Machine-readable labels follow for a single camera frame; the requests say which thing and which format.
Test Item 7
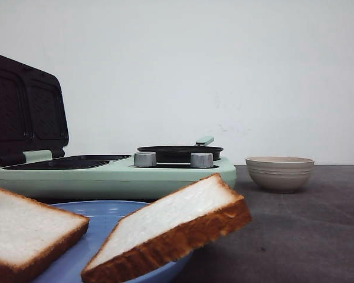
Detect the white bread slice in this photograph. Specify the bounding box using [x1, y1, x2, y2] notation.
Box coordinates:
[81, 173, 251, 282]
[0, 188, 89, 282]

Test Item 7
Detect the beige ribbed ceramic bowl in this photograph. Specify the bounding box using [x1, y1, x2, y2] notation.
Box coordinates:
[245, 156, 314, 193]

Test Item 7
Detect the breakfast maker hinged lid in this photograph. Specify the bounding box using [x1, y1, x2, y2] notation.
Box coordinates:
[0, 55, 69, 167]

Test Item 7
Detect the mint green breakfast maker base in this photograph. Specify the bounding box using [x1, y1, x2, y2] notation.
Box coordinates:
[0, 150, 237, 200]

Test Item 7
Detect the black round frying pan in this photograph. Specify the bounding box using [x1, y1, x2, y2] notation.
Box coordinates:
[137, 136, 224, 163]

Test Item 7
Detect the right silver control knob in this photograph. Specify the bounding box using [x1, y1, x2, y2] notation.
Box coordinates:
[190, 152, 214, 169]

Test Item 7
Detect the silver control knob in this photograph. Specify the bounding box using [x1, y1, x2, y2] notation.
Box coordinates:
[133, 152, 157, 167]
[190, 152, 214, 169]

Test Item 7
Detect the left silver control knob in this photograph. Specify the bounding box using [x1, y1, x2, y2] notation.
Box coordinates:
[133, 152, 157, 167]

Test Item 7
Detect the blue plastic plate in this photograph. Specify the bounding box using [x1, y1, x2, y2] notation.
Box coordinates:
[29, 200, 194, 283]

